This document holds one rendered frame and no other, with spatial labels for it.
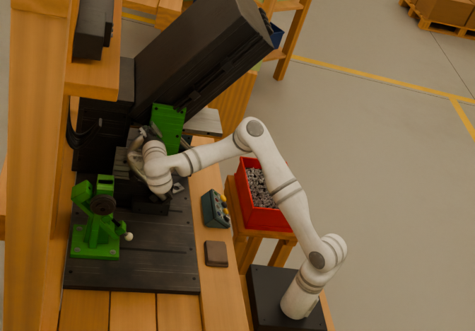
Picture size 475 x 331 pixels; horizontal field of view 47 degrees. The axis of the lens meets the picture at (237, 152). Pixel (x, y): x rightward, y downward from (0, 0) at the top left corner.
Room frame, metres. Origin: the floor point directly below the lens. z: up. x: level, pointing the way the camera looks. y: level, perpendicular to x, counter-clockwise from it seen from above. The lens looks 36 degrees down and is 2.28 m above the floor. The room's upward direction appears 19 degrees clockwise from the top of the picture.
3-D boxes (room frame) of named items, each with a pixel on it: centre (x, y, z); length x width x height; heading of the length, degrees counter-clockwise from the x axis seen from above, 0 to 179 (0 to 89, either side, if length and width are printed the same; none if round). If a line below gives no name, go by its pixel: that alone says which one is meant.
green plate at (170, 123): (1.56, 0.27, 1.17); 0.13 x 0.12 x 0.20; 20
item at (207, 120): (1.71, 0.28, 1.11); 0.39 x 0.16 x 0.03; 110
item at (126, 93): (1.66, 0.52, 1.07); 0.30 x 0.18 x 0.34; 20
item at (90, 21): (1.26, 0.46, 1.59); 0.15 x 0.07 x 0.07; 20
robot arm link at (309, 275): (1.21, -0.35, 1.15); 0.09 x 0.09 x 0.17; 57
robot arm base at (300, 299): (1.22, -0.34, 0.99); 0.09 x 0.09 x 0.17; 15
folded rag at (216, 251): (1.32, -0.04, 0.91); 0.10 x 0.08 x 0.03; 18
